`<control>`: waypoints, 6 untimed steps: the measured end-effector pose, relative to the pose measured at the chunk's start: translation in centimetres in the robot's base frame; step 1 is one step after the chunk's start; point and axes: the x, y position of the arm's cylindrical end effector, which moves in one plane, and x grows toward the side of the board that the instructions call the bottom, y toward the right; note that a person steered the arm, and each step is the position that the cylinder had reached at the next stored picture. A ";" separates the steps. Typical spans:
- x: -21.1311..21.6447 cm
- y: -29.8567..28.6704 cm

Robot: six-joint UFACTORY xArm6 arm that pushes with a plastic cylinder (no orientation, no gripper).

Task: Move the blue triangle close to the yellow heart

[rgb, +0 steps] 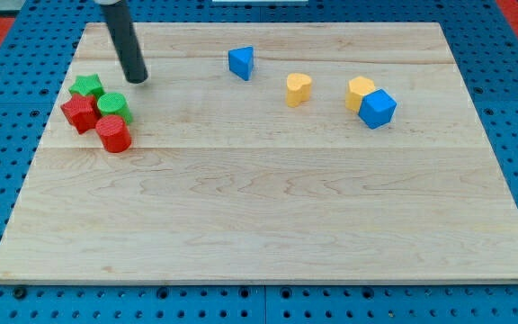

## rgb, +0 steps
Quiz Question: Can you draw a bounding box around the yellow heart block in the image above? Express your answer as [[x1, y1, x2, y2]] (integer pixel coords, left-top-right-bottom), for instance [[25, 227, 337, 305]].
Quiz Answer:
[[285, 73, 312, 108]]

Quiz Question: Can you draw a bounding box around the blue triangle block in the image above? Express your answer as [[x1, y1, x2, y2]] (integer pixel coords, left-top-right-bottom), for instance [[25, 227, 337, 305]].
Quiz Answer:
[[228, 46, 254, 81]]

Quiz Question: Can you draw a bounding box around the wooden board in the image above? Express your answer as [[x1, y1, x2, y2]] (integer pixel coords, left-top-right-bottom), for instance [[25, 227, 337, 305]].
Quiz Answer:
[[0, 22, 518, 285]]

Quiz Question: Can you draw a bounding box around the yellow hexagon block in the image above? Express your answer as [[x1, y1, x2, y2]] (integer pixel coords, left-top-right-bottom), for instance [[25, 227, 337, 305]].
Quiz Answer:
[[344, 76, 376, 113]]

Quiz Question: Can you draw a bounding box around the blue cube block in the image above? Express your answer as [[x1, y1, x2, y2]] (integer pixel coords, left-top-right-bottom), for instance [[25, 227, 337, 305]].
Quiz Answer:
[[358, 89, 397, 129]]

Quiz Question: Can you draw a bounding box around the red cylinder block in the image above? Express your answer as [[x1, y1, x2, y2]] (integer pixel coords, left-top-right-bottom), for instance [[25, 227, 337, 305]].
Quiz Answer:
[[95, 114, 132, 153]]

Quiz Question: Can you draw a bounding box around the green cylinder block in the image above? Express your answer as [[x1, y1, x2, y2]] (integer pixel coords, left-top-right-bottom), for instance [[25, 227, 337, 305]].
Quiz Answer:
[[97, 92, 133, 124]]

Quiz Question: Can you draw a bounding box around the red star block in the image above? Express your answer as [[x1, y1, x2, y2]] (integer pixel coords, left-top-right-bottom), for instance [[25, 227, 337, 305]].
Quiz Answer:
[[60, 94, 101, 134]]

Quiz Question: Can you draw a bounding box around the green star block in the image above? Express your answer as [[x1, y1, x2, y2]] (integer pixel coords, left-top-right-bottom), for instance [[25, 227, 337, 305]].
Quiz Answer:
[[68, 74, 105, 99]]

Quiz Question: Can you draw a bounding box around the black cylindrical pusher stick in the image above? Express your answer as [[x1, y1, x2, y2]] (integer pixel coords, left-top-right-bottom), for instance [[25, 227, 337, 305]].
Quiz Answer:
[[95, 0, 148, 84]]

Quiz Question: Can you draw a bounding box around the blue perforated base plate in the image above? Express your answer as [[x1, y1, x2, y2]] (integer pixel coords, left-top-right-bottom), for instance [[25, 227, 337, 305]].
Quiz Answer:
[[0, 1, 518, 323]]

